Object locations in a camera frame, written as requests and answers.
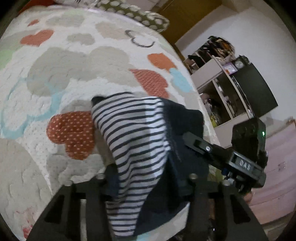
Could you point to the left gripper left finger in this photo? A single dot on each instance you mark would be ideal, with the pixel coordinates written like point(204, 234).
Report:
point(60, 220)

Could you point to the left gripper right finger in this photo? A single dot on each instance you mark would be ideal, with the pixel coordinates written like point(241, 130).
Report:
point(218, 212)

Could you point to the navy striped pants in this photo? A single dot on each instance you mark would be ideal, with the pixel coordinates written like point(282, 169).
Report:
point(148, 179)

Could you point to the person's right hand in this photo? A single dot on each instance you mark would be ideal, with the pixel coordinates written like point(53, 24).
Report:
point(248, 197)

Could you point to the pink drawer cabinet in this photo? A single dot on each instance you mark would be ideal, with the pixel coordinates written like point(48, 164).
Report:
point(277, 198)

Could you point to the black television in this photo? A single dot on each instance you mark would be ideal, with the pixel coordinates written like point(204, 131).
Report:
point(256, 90)

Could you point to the white shelf unit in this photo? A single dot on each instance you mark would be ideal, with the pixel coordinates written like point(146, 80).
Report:
point(211, 67)

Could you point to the small desk clock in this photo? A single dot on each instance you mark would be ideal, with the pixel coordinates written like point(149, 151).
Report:
point(241, 62)

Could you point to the brown wooden door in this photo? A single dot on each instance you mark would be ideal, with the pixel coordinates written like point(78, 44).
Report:
point(183, 15)

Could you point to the heart patterned quilt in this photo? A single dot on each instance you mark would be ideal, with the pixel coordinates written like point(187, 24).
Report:
point(53, 61)

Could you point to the green white dotted pillow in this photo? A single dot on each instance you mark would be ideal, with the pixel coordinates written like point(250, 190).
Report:
point(149, 19)

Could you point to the grey floral pillow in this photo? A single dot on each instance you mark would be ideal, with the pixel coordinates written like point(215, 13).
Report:
point(79, 3)

